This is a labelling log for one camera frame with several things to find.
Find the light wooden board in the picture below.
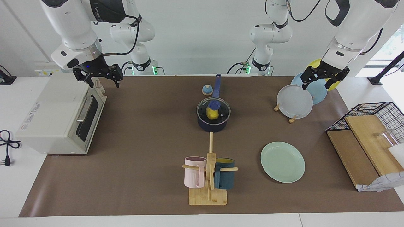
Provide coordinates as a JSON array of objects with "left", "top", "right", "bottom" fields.
[{"left": 344, "top": 115, "right": 404, "bottom": 176}]

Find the dark blue pot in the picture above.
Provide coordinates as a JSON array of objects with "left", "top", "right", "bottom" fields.
[{"left": 196, "top": 74, "right": 231, "bottom": 132}]

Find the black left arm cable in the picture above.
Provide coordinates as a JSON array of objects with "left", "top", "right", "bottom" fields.
[{"left": 284, "top": 0, "right": 384, "bottom": 55}]

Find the brown table mat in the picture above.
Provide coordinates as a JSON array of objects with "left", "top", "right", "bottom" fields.
[{"left": 19, "top": 76, "right": 404, "bottom": 217}]

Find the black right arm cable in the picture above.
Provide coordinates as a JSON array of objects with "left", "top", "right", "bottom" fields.
[{"left": 101, "top": 14, "right": 141, "bottom": 56}]

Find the translucent white plate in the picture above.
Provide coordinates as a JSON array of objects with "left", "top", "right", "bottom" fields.
[{"left": 277, "top": 84, "right": 313, "bottom": 119}]

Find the white checked cloth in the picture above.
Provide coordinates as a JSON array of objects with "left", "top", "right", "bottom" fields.
[{"left": 357, "top": 171, "right": 404, "bottom": 192}]

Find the brown wooden board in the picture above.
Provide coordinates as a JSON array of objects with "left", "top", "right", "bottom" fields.
[{"left": 327, "top": 129, "right": 381, "bottom": 189}]

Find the black base cable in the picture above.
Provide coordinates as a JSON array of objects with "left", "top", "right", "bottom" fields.
[
  {"left": 119, "top": 61, "right": 133, "bottom": 76},
  {"left": 227, "top": 47, "right": 257, "bottom": 74}
]

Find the dark teal mug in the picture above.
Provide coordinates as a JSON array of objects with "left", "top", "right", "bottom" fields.
[{"left": 214, "top": 158, "right": 235, "bottom": 190}]

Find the glass lid with blue knob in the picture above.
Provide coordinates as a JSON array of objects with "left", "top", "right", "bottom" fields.
[{"left": 196, "top": 98, "right": 231, "bottom": 125}]

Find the white toaster oven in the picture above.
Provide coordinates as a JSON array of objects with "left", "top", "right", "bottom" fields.
[{"left": 15, "top": 73, "right": 108, "bottom": 155}]

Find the yellow plate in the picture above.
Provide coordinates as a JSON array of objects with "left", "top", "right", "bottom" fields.
[{"left": 307, "top": 59, "right": 342, "bottom": 92}]

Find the light blue plate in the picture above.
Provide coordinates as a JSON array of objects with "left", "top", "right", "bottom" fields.
[{"left": 291, "top": 72, "right": 328, "bottom": 105}]

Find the pink mug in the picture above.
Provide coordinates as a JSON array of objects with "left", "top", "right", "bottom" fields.
[{"left": 184, "top": 156, "right": 207, "bottom": 189}]

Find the black clamp mount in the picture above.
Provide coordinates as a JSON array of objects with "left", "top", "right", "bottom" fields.
[{"left": 0, "top": 65, "right": 17, "bottom": 85}]

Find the black wire basket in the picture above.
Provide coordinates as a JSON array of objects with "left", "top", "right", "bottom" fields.
[{"left": 326, "top": 102, "right": 404, "bottom": 145}]

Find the light green plate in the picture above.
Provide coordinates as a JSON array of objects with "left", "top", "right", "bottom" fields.
[{"left": 260, "top": 141, "right": 306, "bottom": 183}]

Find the clear glass cup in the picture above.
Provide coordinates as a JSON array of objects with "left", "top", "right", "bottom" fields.
[{"left": 374, "top": 129, "right": 400, "bottom": 147}]

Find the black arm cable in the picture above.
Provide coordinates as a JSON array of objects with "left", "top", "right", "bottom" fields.
[
  {"left": 101, "top": 14, "right": 141, "bottom": 56},
  {"left": 284, "top": 0, "right": 384, "bottom": 55}
]

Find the white container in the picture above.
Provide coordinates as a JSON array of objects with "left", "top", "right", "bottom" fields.
[{"left": 388, "top": 143, "right": 404, "bottom": 167}]

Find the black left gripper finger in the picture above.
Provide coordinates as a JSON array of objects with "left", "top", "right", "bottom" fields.
[
  {"left": 301, "top": 66, "right": 324, "bottom": 91},
  {"left": 324, "top": 66, "right": 351, "bottom": 90}
]

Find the wooden mug rack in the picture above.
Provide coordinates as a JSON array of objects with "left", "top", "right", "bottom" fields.
[{"left": 182, "top": 132, "right": 238, "bottom": 206}]

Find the white power strip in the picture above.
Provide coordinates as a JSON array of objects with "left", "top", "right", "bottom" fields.
[{"left": 34, "top": 61, "right": 56, "bottom": 77}]

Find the black camera stand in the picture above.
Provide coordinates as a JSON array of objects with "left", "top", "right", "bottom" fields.
[{"left": 368, "top": 50, "right": 404, "bottom": 85}]

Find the black power cable with plug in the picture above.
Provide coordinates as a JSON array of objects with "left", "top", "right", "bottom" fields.
[{"left": 0, "top": 130, "right": 21, "bottom": 166}]

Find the wooden plate rack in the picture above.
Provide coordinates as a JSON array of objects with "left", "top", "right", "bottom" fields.
[{"left": 273, "top": 105, "right": 299, "bottom": 124}]

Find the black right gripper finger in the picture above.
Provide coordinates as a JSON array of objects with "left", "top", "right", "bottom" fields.
[
  {"left": 107, "top": 63, "right": 124, "bottom": 89},
  {"left": 73, "top": 69, "right": 96, "bottom": 89}
]

